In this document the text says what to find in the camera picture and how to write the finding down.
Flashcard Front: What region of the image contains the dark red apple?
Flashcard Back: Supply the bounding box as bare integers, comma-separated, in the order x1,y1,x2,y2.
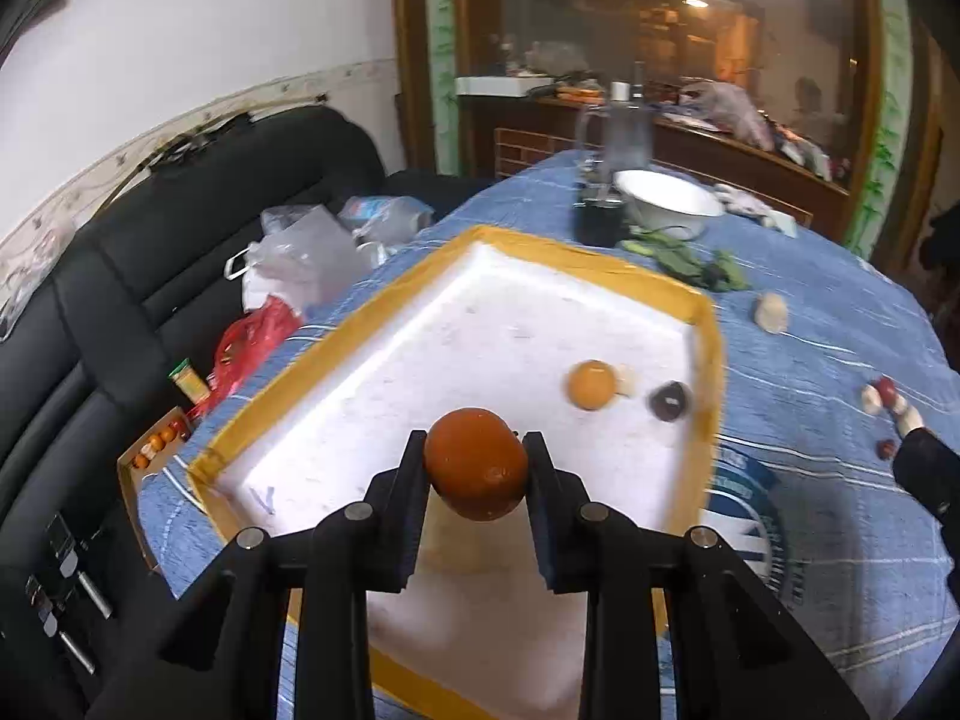
874,376,898,410

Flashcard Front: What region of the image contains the orange mandarin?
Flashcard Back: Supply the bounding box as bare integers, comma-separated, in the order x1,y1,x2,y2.
423,408,529,522
566,359,619,411

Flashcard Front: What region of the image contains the dark red date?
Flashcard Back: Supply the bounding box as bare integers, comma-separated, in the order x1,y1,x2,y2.
875,439,896,460

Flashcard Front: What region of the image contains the blue plaid tablecloth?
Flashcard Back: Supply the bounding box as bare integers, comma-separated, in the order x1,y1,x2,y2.
138,148,960,720

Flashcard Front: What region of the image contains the white foam tray yellow rim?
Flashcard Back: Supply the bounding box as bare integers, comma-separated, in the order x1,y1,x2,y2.
189,226,724,718

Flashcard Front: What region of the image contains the dark purple plum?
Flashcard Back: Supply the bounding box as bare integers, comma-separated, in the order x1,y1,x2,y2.
647,380,690,422

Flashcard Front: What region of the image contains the red plastic bag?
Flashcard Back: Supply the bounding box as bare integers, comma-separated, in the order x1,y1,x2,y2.
189,296,302,419

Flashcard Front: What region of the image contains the beige pastry on cloth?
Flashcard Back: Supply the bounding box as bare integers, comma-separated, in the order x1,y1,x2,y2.
754,293,789,335

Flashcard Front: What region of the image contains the small cardboard box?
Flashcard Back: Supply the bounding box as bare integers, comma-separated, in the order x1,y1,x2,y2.
117,406,194,572

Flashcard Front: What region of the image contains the green yellow snack packet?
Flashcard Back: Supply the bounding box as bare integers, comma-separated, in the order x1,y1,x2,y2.
169,359,212,406

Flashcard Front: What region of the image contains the clear plastic bag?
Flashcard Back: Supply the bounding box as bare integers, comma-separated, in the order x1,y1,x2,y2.
223,205,387,316

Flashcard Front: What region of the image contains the green leafy vegetable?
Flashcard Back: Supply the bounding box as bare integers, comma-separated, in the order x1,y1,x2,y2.
619,227,752,293

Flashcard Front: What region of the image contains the small black box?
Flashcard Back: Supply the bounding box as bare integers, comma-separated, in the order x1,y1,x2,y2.
573,199,625,249

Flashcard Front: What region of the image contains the white enamel bowl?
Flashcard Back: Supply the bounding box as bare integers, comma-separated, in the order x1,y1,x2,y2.
613,169,724,242

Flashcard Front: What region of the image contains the black leather sofa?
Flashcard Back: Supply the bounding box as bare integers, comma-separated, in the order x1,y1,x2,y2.
2,106,480,718

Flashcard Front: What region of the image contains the clear glass pitcher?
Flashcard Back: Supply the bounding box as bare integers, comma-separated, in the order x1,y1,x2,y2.
574,82,654,187

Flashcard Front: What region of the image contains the wooden cabinet counter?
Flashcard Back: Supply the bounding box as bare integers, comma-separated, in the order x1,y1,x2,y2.
455,76,854,242

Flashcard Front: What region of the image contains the pink white plastic bag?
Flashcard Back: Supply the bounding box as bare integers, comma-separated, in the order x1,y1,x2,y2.
679,80,775,153

